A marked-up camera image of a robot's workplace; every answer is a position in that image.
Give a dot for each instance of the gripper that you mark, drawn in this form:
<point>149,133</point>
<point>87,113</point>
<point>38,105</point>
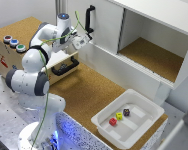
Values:
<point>81,40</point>

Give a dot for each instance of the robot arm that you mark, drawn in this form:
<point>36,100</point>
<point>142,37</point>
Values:
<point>29,81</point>

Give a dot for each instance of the wooden drawer box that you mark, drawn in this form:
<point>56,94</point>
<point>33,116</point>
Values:
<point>25,28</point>

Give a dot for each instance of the white sliding door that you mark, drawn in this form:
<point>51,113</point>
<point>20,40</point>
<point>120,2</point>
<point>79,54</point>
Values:
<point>107,23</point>

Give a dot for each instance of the green button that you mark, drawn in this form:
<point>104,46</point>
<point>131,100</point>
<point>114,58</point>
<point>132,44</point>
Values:
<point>20,47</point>

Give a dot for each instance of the blue button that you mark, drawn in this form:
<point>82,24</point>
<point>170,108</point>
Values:
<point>14,42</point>

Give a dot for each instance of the red button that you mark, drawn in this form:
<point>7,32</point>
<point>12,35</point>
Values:
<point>7,39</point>

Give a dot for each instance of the yellow block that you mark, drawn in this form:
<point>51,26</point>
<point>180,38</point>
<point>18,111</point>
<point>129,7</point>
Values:
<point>119,116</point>

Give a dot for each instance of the purple block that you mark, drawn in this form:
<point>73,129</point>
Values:
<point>126,112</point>

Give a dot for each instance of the pink block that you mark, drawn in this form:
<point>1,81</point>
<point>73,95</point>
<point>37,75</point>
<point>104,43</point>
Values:
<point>112,121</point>

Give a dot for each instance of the white cabinet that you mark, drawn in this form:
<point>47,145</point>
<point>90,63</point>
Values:
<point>167,13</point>

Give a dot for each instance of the white plastic box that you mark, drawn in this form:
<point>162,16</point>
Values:
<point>140,131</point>

